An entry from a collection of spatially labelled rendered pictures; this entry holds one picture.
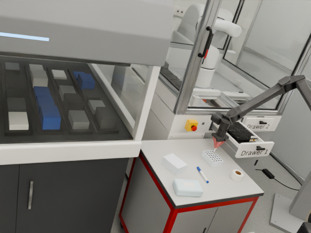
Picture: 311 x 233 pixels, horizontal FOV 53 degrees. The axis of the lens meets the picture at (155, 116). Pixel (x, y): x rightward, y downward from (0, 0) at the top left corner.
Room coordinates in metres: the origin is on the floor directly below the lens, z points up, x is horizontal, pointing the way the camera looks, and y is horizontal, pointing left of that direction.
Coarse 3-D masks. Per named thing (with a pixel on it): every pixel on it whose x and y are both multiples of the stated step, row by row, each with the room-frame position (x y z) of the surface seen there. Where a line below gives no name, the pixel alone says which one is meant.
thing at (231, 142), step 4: (212, 124) 2.06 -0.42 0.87; (216, 124) 2.03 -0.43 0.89; (212, 128) 2.04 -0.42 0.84; (216, 128) 2.01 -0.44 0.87; (248, 128) 2.10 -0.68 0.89; (216, 132) 2.00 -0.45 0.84; (252, 132) 2.05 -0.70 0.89; (228, 140) 1.89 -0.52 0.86; (232, 140) 1.86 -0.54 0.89; (256, 140) 2.00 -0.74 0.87; (260, 140) 1.97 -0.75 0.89; (228, 144) 1.87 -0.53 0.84; (232, 144) 1.85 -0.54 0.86; (236, 144) 1.82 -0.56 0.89; (232, 148) 1.83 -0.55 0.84; (236, 148) 1.81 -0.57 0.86
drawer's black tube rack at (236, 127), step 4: (232, 124) 2.08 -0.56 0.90; (236, 124) 2.10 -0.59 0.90; (240, 124) 2.12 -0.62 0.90; (228, 128) 2.00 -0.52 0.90; (232, 128) 2.02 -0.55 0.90; (236, 128) 2.04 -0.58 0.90; (240, 128) 2.05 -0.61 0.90; (244, 128) 2.07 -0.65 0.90; (228, 132) 2.00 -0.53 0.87; (232, 132) 1.95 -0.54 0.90; (236, 132) 1.97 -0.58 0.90; (240, 132) 1.99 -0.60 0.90; (244, 132) 2.00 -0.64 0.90; (248, 132) 2.03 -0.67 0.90; (232, 136) 1.95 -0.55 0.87; (236, 136) 1.91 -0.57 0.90; (240, 136) 1.92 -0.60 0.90; (244, 136) 1.94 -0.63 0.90; (248, 136) 1.96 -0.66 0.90; (236, 140) 1.89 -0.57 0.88; (240, 140) 1.93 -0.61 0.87; (244, 140) 1.93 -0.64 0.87; (248, 140) 1.96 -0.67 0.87
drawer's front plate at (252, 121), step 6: (246, 120) 2.20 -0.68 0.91; (252, 120) 2.23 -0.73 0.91; (258, 120) 2.26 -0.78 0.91; (264, 120) 2.29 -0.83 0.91; (270, 120) 2.33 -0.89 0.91; (246, 126) 2.21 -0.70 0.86; (252, 126) 2.24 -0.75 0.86; (258, 126) 2.27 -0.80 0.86; (264, 126) 2.31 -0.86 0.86; (270, 126) 2.34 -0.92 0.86
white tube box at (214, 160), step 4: (204, 152) 1.76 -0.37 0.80; (208, 152) 1.78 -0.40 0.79; (212, 152) 1.79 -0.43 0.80; (204, 156) 1.75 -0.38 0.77; (208, 156) 1.72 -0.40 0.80; (212, 156) 1.74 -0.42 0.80; (216, 156) 1.75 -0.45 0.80; (208, 160) 1.71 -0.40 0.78; (212, 160) 1.69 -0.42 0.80; (216, 160) 1.70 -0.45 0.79; (220, 160) 1.71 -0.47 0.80; (212, 164) 1.67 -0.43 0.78; (216, 164) 1.68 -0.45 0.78; (220, 164) 1.70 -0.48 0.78
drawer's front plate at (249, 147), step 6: (240, 144) 1.77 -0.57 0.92; (246, 144) 1.78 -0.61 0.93; (252, 144) 1.81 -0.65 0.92; (258, 144) 1.83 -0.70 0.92; (264, 144) 1.86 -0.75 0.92; (270, 144) 1.89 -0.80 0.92; (240, 150) 1.76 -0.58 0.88; (246, 150) 1.79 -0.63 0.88; (252, 150) 1.82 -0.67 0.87; (264, 150) 1.88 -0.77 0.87; (270, 150) 1.91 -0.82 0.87; (240, 156) 1.78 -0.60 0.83; (246, 156) 1.80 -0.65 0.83; (252, 156) 1.83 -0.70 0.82; (258, 156) 1.86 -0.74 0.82
